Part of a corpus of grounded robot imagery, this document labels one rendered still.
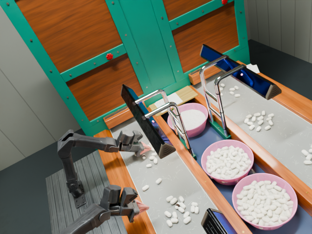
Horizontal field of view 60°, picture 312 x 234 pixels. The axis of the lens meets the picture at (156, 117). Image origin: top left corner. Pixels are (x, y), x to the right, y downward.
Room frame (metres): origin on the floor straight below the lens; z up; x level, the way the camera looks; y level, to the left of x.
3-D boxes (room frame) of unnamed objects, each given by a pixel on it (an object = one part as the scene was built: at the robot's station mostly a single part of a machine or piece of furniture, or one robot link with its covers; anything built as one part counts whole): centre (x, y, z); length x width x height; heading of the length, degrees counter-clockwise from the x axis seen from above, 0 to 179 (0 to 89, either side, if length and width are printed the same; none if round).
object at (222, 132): (1.20, -0.41, 0.90); 0.20 x 0.19 x 0.45; 9
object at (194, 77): (1.66, -0.48, 0.83); 0.30 x 0.06 x 0.07; 99
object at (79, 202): (1.17, 0.62, 0.71); 0.20 x 0.07 x 0.08; 10
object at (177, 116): (1.14, -0.02, 0.90); 0.20 x 0.19 x 0.45; 9
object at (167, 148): (1.13, 0.06, 1.08); 0.62 x 0.08 x 0.07; 9
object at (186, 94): (1.56, -0.16, 0.77); 0.33 x 0.15 x 0.01; 99
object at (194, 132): (1.34, -0.19, 0.72); 0.27 x 0.27 x 0.10
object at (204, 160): (0.91, -0.26, 0.72); 0.27 x 0.27 x 0.10
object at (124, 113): (1.56, 0.19, 0.83); 0.30 x 0.06 x 0.07; 99
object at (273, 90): (1.22, -0.49, 1.08); 0.62 x 0.08 x 0.07; 9
